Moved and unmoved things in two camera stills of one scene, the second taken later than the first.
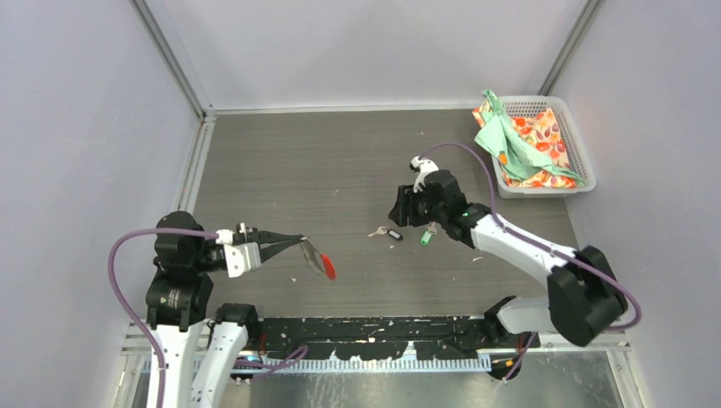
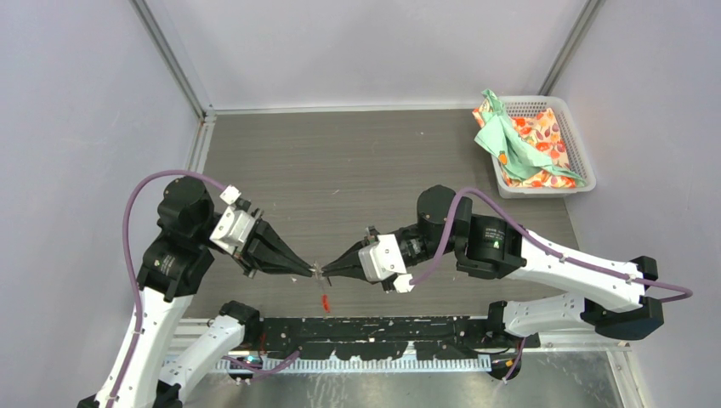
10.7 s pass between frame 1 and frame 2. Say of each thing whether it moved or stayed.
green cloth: stayed
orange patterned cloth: stayed
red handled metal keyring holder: moved
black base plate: stayed
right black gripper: moved
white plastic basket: stayed
